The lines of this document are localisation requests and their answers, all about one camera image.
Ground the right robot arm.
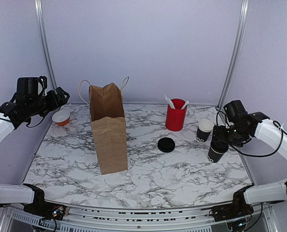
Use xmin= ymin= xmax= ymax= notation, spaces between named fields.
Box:
xmin=208 ymin=100 xmax=287 ymax=221

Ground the red cylindrical holder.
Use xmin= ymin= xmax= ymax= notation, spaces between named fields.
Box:
xmin=165 ymin=99 xmax=187 ymax=131

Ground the white stirrer left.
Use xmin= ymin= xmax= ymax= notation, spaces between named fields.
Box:
xmin=165 ymin=95 xmax=175 ymax=109

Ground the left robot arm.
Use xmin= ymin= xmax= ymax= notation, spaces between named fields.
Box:
xmin=0 ymin=76 xmax=70 ymax=220

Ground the brown paper bag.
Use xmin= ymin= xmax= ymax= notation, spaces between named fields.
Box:
xmin=89 ymin=83 xmax=128 ymax=174

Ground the left aluminium frame post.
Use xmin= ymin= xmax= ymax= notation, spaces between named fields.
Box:
xmin=34 ymin=0 xmax=57 ymax=89

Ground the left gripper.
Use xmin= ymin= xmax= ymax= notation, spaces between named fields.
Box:
xmin=27 ymin=86 xmax=69 ymax=117

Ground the orange white bowl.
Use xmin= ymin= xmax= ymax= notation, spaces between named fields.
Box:
xmin=52 ymin=110 xmax=70 ymax=126

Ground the white stirrer right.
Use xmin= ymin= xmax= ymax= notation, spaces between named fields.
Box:
xmin=181 ymin=101 xmax=189 ymax=110

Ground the black paper coffee cup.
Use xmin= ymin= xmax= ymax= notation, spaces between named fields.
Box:
xmin=207 ymin=146 xmax=227 ymax=163

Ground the aluminium frame post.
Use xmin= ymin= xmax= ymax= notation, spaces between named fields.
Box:
xmin=217 ymin=0 xmax=249 ymax=109
xmin=34 ymin=0 xmax=57 ymax=89

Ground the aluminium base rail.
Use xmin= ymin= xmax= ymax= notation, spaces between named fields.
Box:
xmin=0 ymin=202 xmax=280 ymax=232

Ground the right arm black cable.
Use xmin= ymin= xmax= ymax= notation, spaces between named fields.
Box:
xmin=215 ymin=110 xmax=286 ymax=158

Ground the white stirrer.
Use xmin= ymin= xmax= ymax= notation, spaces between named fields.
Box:
xmin=165 ymin=95 xmax=175 ymax=109
xmin=181 ymin=101 xmax=189 ymax=110

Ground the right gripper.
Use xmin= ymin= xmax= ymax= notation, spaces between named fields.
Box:
xmin=212 ymin=123 xmax=247 ymax=147

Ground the stacked black paper cup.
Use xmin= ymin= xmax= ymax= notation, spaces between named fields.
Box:
xmin=196 ymin=118 xmax=214 ymax=142

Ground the right aluminium frame post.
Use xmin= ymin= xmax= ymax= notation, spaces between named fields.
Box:
xmin=217 ymin=0 xmax=249 ymax=109

